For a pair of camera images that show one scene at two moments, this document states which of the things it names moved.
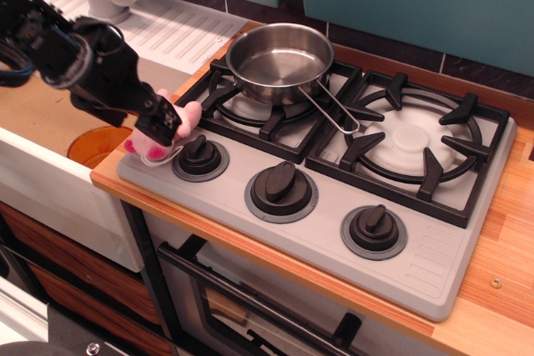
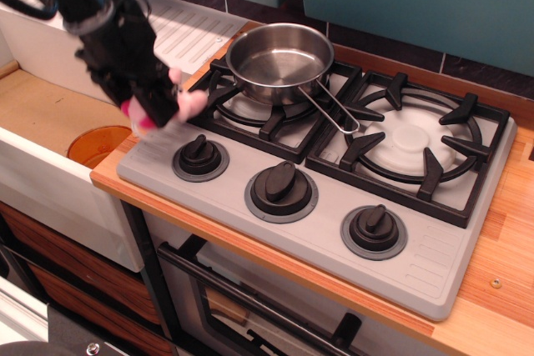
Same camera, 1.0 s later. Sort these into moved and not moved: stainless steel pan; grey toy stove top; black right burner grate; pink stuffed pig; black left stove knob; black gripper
Moved: pink stuffed pig; black gripper
Not moved: grey toy stove top; black right burner grate; black left stove knob; stainless steel pan
